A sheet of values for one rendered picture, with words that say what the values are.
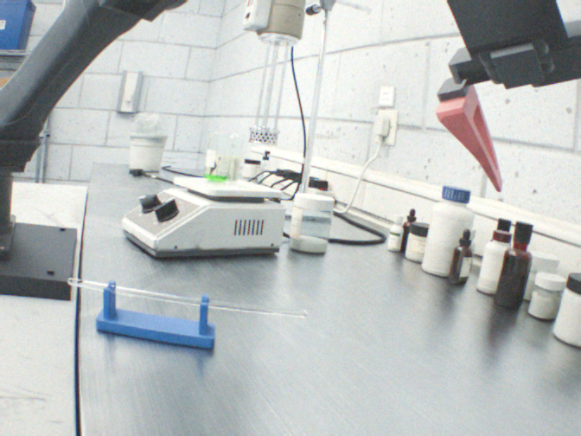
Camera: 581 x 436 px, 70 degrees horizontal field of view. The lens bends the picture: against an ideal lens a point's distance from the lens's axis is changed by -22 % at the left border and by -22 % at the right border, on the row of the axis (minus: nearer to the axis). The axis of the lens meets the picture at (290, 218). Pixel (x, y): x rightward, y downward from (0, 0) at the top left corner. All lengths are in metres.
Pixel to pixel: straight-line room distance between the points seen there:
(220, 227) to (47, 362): 0.39
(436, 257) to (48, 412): 0.60
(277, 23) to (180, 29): 2.10
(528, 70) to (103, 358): 0.32
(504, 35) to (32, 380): 0.33
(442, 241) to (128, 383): 0.53
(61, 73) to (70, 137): 2.62
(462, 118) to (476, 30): 0.10
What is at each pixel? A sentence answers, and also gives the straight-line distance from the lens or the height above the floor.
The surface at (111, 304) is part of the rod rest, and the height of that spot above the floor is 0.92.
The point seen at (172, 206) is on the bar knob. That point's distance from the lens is 0.66.
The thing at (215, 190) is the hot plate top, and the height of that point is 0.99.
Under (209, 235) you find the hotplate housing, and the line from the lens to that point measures 0.66.
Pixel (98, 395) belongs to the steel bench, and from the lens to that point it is 0.32.
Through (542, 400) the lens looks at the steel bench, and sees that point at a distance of 0.40.
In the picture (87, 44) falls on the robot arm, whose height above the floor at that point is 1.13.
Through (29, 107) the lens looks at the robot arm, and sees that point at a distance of 0.50.
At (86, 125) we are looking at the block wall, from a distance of 3.08.
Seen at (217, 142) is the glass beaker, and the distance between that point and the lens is 0.69.
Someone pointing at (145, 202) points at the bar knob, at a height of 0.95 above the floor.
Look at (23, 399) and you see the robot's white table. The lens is 0.31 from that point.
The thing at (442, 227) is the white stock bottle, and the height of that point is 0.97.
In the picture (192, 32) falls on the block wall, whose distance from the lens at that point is 3.18.
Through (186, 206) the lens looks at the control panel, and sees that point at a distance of 0.67.
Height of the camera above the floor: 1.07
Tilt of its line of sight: 9 degrees down
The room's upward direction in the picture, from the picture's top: 8 degrees clockwise
